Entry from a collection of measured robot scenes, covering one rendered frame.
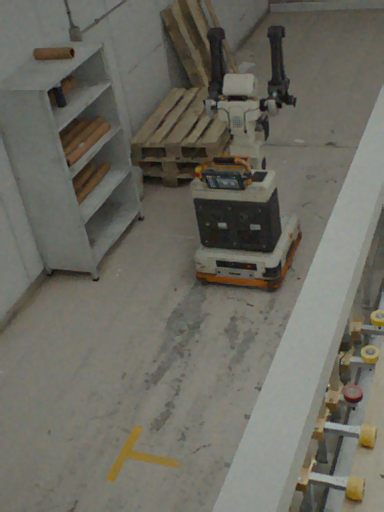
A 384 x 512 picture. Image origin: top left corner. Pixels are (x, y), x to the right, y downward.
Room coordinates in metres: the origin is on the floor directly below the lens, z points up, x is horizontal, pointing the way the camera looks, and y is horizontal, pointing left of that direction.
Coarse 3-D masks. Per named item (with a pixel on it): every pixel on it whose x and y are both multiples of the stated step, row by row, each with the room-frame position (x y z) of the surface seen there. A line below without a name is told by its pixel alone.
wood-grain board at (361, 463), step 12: (372, 384) 2.16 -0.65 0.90; (372, 396) 2.09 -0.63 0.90; (372, 408) 2.03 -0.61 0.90; (372, 420) 1.97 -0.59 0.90; (360, 456) 1.80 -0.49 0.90; (372, 456) 1.79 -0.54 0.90; (360, 468) 1.75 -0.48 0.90; (372, 468) 1.74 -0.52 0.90; (372, 480) 1.69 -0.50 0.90; (372, 492) 1.64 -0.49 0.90; (348, 504) 1.61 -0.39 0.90; (360, 504) 1.60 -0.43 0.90; (372, 504) 1.59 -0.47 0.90
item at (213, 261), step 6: (210, 258) 4.23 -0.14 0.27; (216, 258) 4.21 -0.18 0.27; (222, 258) 4.19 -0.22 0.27; (228, 258) 4.18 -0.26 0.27; (234, 258) 4.16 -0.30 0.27; (210, 264) 4.23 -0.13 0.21; (216, 264) 4.21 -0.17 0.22; (222, 264) 4.19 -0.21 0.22; (228, 264) 4.17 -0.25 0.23; (234, 264) 4.15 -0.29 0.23; (240, 264) 4.13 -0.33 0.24; (246, 264) 4.11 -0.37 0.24; (252, 264) 4.09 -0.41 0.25; (258, 264) 4.06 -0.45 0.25; (264, 264) 4.05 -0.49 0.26; (246, 270) 4.11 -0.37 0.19; (252, 270) 4.09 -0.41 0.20; (258, 270) 4.07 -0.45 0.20; (264, 270) 4.05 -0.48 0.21
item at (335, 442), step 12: (372, 264) 3.24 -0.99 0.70; (372, 276) 3.13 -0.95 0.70; (372, 288) 3.03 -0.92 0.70; (372, 300) 2.93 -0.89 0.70; (360, 348) 2.59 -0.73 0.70; (360, 372) 2.49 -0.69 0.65; (348, 408) 2.24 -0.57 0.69; (336, 420) 2.18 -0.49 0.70; (336, 444) 2.05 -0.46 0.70; (336, 456) 2.01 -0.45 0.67; (324, 468) 1.94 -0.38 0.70; (324, 492) 1.83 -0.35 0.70; (324, 504) 1.81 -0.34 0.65
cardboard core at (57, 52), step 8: (40, 48) 5.23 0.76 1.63; (48, 48) 5.20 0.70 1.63; (56, 48) 5.17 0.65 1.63; (64, 48) 5.13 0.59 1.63; (72, 48) 5.15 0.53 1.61; (40, 56) 5.20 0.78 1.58; (48, 56) 5.17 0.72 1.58; (56, 56) 5.14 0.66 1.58; (64, 56) 5.11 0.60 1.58; (72, 56) 5.14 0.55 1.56
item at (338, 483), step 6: (228, 456) 1.87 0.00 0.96; (228, 462) 1.85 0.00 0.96; (312, 474) 1.72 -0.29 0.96; (318, 474) 1.71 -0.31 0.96; (324, 474) 1.71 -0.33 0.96; (312, 480) 1.70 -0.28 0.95; (318, 480) 1.69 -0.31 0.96; (324, 480) 1.68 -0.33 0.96; (330, 480) 1.68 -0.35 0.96; (336, 480) 1.67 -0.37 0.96; (342, 480) 1.66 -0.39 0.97; (324, 486) 1.68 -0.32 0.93; (330, 486) 1.67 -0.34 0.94; (336, 486) 1.65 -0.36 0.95; (342, 486) 1.64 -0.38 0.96
